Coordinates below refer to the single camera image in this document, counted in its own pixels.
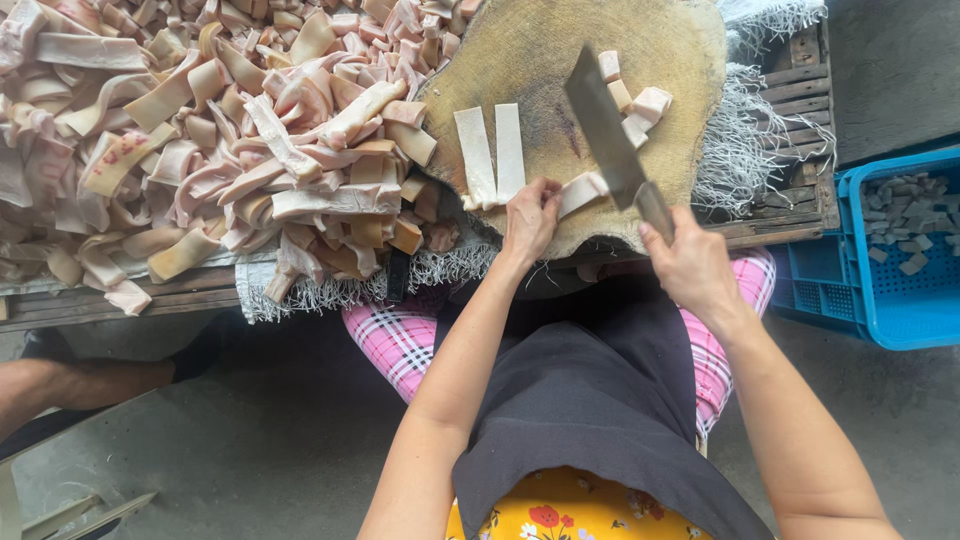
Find wooden slatted table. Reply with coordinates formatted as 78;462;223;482
0;21;843;335

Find blue plastic crate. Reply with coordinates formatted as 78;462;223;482
768;146;960;352

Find black knife handle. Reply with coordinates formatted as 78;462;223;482
386;248;412;304

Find person's left hand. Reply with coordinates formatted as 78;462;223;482
501;177;564;264

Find yellow floral shirt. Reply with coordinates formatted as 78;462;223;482
445;465;714;540

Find person's right hand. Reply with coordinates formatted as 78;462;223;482
637;204;741;325

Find pink plaid trousers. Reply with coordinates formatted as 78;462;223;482
341;248;778;445

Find white frayed woven sack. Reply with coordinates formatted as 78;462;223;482
234;0;838;325

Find metal stool frame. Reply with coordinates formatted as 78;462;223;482
0;457;159;540

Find steel cleaver with wooden handle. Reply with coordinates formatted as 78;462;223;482
564;45;676;247

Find short pork skin strip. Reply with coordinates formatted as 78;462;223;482
557;171;610;220

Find round wooden chopping block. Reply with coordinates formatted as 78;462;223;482
414;0;729;261

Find pile of diced skin cubes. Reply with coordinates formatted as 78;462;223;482
859;171;960;277

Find black apron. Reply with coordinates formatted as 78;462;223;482
433;271;775;540

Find heap of pork skin strips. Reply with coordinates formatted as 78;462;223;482
0;0;485;317

